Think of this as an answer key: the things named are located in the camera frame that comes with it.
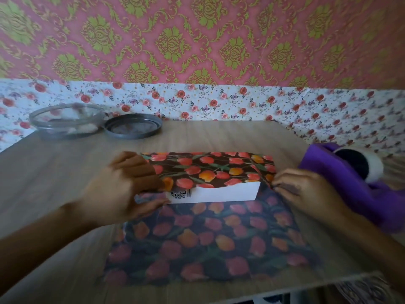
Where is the white cardboard box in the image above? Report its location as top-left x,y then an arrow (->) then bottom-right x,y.
134,182 -> 262,205

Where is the person's right hand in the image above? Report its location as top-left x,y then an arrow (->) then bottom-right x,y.
271,168 -> 349,226

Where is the person's left forearm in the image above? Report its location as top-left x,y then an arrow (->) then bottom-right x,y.
0,201 -> 96,297

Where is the black white patterned cloth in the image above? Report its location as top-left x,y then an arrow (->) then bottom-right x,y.
335,275 -> 397,304

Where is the person's right forearm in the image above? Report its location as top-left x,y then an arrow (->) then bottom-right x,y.
329,187 -> 405,287

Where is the person's left hand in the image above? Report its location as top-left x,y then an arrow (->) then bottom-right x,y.
75,151 -> 171,227

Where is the purple plush toy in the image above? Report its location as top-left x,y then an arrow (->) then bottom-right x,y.
299,142 -> 405,234

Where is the clear glass bowl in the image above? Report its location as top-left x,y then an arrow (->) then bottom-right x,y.
29,103 -> 109,138

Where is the grey round lid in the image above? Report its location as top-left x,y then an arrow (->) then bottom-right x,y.
104,113 -> 163,140

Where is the tulip print wrapping paper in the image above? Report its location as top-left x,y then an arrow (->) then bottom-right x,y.
103,151 -> 320,287

